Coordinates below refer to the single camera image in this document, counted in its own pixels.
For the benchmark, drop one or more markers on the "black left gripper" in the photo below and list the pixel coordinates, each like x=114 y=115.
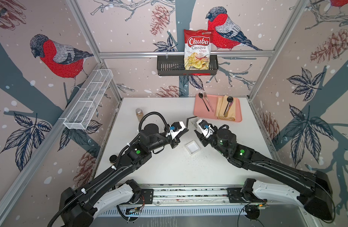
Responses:
x=174 y=142

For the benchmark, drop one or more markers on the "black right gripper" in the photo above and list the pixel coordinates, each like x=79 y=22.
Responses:
x=203 y=141

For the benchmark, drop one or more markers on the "grey foam insert card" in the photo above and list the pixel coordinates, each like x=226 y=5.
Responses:
x=191 y=123

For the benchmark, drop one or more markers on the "white jewelry box base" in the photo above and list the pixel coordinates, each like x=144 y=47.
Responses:
x=192 y=147

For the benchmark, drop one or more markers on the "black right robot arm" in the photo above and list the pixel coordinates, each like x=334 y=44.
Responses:
x=315 y=191

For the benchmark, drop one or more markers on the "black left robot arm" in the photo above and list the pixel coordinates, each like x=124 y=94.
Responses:
x=79 y=207

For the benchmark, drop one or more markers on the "brown jar black lid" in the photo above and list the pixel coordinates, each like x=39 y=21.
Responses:
x=113 y=159

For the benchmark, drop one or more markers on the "beige folded cloth napkin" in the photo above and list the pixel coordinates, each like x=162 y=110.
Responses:
x=221 y=106

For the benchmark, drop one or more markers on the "pink plastic tray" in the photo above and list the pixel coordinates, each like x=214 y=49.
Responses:
x=202 y=108

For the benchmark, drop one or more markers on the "glass spice jar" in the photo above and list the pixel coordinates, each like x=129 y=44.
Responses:
x=139 y=114

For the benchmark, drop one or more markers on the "black spoon on tray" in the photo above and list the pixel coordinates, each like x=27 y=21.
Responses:
x=201 y=96

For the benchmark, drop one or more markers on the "black spoon on napkin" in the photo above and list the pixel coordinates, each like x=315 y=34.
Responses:
x=230 y=101

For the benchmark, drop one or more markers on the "silver fork on tray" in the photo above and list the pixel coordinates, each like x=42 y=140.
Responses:
x=206 y=97

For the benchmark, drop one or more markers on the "red Chuba cassava chips bag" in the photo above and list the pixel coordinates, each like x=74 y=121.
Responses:
x=197 y=49

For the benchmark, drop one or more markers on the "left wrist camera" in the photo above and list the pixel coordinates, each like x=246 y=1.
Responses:
x=177 y=127

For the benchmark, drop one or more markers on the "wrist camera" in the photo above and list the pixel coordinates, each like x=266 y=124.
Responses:
x=177 y=127
x=203 y=126

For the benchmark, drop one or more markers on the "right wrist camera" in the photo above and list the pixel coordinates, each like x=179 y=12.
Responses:
x=203 y=126

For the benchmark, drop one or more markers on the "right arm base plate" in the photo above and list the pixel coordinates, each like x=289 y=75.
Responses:
x=235 y=195

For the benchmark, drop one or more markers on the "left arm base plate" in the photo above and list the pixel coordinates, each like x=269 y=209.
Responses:
x=145 y=197

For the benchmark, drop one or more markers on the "white wire mesh shelf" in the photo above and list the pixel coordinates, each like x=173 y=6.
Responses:
x=84 y=109

